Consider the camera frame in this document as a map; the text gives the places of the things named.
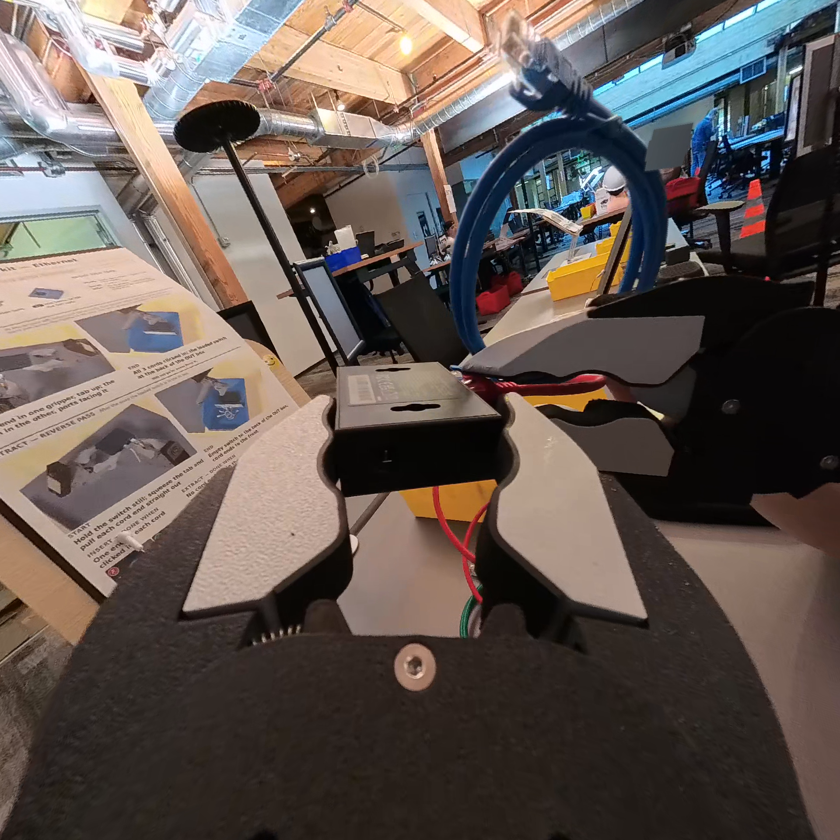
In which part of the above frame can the instruction poster on wooden board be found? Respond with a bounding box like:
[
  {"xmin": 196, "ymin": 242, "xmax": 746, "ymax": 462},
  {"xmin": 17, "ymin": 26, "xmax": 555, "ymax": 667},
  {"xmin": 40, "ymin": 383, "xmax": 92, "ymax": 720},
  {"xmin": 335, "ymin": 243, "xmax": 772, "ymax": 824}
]
[{"xmin": 0, "ymin": 246, "xmax": 312, "ymax": 644}]

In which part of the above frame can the black framed display panel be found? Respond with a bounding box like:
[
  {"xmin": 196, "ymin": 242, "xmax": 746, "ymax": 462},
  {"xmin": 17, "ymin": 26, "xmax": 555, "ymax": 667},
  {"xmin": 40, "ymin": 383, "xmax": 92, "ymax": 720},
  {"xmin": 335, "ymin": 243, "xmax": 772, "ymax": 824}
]
[{"xmin": 292, "ymin": 258, "xmax": 367, "ymax": 367}]

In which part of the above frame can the red ethernet cable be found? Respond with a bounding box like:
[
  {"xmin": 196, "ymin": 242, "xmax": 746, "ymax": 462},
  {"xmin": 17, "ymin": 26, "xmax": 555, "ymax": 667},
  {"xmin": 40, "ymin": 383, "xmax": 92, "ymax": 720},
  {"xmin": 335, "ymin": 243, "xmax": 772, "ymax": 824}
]
[{"xmin": 430, "ymin": 371, "xmax": 608, "ymax": 605}]

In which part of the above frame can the black ethernet switch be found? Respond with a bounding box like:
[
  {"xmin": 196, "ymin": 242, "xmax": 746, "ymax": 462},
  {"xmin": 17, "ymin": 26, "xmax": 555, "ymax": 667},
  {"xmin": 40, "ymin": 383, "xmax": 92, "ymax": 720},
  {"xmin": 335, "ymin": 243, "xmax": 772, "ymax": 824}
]
[{"xmin": 333, "ymin": 362, "xmax": 508, "ymax": 497}]

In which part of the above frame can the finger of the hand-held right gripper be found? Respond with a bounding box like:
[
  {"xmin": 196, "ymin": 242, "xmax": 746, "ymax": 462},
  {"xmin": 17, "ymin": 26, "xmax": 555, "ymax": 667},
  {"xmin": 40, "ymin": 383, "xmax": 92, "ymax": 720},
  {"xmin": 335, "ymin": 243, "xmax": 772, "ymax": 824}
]
[
  {"xmin": 535, "ymin": 397, "xmax": 677, "ymax": 476},
  {"xmin": 461, "ymin": 315, "xmax": 706, "ymax": 389}
]

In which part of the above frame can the ceiling projector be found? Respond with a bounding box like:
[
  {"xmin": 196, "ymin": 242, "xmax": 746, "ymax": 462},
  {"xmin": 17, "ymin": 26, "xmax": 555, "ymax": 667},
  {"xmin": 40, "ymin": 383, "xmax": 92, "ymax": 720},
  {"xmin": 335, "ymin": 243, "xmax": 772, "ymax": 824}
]
[{"xmin": 659, "ymin": 26, "xmax": 698, "ymax": 70}]

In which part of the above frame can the black flat monitor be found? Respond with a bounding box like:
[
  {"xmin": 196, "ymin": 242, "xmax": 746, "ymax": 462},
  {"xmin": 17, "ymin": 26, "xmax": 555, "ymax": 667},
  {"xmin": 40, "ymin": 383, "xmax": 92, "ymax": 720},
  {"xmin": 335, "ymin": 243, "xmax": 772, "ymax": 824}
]
[{"xmin": 225, "ymin": 301, "xmax": 284, "ymax": 362}]

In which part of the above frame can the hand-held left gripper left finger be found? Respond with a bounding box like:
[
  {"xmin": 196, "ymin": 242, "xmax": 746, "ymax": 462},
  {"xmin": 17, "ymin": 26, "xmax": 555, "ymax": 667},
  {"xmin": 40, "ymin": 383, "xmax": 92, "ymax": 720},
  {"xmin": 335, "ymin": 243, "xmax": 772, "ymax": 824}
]
[{"xmin": 180, "ymin": 394, "xmax": 357, "ymax": 636}]

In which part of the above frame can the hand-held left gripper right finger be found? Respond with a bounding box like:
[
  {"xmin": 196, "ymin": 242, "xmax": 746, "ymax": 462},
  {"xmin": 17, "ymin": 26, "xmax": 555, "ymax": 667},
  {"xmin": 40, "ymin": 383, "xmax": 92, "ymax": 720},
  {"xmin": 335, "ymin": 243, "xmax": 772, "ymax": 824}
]
[{"xmin": 474, "ymin": 392, "xmax": 651, "ymax": 636}]

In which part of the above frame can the yellow plastic bin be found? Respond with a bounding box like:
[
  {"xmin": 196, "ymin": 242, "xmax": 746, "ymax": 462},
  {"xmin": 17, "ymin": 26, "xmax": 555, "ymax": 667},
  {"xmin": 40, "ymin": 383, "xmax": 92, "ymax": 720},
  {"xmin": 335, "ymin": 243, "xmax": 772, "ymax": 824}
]
[
  {"xmin": 399, "ymin": 392, "xmax": 608, "ymax": 521},
  {"xmin": 546, "ymin": 223, "xmax": 634, "ymax": 303}
]

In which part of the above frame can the person's right hand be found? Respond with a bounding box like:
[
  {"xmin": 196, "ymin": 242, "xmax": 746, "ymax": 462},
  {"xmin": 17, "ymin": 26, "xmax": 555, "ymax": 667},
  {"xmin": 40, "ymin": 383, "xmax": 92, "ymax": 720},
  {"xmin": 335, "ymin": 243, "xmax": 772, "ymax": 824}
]
[{"xmin": 751, "ymin": 472, "xmax": 840, "ymax": 560}]

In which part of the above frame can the black floor lamp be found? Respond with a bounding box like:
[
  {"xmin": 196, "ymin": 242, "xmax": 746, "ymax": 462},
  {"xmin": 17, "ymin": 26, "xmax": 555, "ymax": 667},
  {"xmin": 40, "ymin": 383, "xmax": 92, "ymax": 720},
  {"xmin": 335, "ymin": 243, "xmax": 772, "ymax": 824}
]
[{"xmin": 174, "ymin": 100, "xmax": 342, "ymax": 371}]

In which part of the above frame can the orange traffic cone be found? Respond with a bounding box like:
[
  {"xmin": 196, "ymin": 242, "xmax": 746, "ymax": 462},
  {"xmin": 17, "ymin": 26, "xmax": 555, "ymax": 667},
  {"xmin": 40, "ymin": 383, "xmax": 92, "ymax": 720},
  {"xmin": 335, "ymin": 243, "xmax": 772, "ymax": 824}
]
[{"xmin": 739, "ymin": 178, "xmax": 769, "ymax": 240}]

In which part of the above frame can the blue ethernet cable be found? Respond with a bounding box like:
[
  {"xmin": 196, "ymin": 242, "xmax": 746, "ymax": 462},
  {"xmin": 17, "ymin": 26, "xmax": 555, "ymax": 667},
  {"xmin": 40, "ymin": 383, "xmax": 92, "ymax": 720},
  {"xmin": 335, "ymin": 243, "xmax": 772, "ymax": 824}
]
[{"xmin": 449, "ymin": 10, "xmax": 669, "ymax": 358}]

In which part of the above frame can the black office chair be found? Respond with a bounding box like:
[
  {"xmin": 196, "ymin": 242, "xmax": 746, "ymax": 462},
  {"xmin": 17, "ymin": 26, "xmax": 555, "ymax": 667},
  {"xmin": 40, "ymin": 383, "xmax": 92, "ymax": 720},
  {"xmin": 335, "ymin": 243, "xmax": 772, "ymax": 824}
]
[
  {"xmin": 696, "ymin": 157, "xmax": 840, "ymax": 306},
  {"xmin": 373, "ymin": 271, "xmax": 468, "ymax": 370}
]

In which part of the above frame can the wooden support post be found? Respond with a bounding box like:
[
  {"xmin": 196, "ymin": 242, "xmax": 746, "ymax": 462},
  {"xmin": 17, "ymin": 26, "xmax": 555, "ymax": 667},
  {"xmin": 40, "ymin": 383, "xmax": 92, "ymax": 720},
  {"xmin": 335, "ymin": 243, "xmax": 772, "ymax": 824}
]
[{"xmin": 82, "ymin": 69, "xmax": 249, "ymax": 309}]

